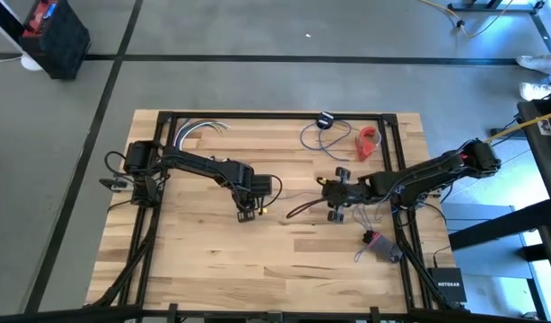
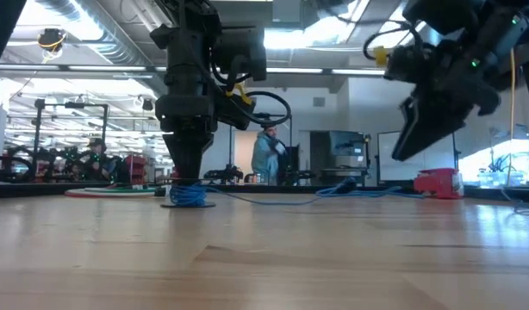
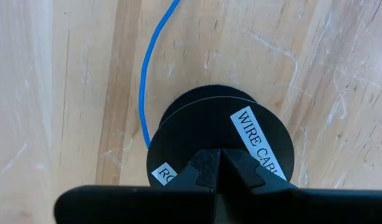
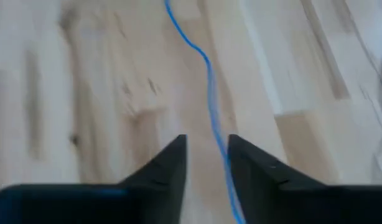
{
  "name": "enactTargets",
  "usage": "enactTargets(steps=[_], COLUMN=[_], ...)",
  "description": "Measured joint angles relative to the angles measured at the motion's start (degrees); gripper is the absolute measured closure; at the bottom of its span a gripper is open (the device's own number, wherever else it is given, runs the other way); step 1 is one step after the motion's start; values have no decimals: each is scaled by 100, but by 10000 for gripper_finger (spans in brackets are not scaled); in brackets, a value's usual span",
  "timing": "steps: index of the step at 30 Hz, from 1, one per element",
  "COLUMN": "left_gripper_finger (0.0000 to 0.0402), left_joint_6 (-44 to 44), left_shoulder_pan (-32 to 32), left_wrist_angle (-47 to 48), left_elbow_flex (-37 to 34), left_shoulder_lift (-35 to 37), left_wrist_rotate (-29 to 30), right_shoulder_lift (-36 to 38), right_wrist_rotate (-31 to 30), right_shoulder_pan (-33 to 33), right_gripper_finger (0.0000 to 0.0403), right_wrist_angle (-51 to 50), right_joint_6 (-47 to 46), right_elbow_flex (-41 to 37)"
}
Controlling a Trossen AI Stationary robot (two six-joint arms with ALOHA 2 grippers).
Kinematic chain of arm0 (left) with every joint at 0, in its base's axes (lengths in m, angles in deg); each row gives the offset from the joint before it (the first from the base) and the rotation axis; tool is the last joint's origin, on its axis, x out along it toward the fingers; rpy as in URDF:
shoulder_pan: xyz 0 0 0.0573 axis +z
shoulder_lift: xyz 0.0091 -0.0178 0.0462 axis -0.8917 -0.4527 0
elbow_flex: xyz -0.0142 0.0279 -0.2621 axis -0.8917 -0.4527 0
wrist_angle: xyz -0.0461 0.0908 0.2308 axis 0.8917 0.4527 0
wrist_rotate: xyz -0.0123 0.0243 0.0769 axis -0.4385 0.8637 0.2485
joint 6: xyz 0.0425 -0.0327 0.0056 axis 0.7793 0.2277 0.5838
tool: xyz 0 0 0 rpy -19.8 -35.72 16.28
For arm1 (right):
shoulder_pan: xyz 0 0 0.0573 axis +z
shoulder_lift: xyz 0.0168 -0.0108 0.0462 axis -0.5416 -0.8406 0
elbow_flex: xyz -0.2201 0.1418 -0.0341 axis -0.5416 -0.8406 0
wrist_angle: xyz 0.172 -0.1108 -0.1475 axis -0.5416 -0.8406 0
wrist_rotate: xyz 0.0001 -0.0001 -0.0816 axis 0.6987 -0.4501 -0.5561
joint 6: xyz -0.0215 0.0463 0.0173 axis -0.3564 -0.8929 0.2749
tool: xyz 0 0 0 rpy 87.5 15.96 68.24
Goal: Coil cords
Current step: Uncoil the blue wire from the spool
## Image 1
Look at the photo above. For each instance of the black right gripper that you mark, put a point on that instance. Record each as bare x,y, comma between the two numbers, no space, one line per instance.
343,194

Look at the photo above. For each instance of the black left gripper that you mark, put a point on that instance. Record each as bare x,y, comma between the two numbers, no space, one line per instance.
257,186

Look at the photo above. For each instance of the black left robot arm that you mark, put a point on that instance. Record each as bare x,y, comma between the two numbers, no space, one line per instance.
199,166

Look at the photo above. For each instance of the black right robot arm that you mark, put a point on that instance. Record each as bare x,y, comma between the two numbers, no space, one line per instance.
419,175

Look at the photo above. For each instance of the black desk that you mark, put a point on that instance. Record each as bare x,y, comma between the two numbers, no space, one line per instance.
542,179

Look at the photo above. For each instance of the black red tool case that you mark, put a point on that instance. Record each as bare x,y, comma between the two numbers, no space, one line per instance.
55,40

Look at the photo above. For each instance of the small printed paper card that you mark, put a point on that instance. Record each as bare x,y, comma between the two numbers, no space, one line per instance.
544,128

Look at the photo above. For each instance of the person's white shoe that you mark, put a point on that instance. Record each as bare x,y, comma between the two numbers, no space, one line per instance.
536,63
533,91

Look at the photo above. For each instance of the white rounded foot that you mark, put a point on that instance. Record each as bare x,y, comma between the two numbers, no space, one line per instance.
31,63

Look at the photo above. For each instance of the black metal stand base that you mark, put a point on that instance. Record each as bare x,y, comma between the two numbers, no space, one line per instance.
482,7

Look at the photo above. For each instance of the black rod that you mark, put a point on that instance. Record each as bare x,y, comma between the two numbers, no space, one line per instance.
4,15

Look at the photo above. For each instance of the black Netgear network switch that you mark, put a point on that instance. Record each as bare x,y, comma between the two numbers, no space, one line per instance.
448,285

